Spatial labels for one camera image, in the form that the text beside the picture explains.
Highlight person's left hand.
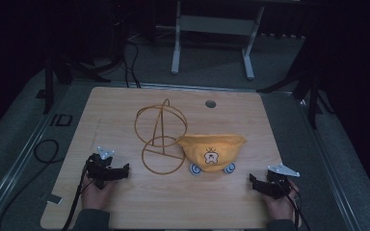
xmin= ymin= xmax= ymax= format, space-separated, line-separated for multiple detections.
xmin=80 ymin=178 xmax=118 ymax=212

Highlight black metal stand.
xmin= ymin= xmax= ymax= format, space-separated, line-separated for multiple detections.
xmin=255 ymin=61 xmax=336 ymax=130
xmin=36 ymin=47 xmax=124 ymax=116

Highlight grey tape piece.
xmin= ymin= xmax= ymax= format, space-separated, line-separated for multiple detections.
xmin=45 ymin=193 xmax=64 ymax=205

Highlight right hand-held gripper black cable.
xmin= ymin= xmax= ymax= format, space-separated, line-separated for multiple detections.
xmin=274 ymin=177 xmax=311 ymax=231

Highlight gold wire hat stand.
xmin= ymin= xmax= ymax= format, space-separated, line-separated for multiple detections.
xmin=134 ymin=98 xmax=189 ymax=176

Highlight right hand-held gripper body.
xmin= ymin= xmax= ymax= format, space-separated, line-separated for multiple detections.
xmin=265 ymin=162 xmax=301 ymax=200

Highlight yellow hat with bear print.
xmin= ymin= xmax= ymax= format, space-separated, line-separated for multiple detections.
xmin=175 ymin=133 xmax=248 ymax=176

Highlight looped black floor cable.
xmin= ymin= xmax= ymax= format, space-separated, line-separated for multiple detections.
xmin=0 ymin=138 xmax=61 ymax=231

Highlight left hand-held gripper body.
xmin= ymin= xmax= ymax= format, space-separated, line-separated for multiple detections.
xmin=86 ymin=145 xmax=116 ymax=191

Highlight white metal desk frame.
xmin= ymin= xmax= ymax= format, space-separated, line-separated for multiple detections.
xmin=171 ymin=0 xmax=266 ymax=81

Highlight left hand-held gripper black cable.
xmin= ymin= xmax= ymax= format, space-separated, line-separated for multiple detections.
xmin=61 ymin=163 xmax=94 ymax=231

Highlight black floor cables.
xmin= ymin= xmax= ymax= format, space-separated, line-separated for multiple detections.
xmin=120 ymin=39 xmax=142 ymax=90

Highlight person's right hand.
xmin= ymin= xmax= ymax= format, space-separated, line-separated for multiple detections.
xmin=262 ymin=180 xmax=301 ymax=222

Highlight hand-held gripper black cable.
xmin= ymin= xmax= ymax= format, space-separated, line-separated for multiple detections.
xmin=61 ymin=163 xmax=94 ymax=231
xmin=274 ymin=177 xmax=311 ymax=231

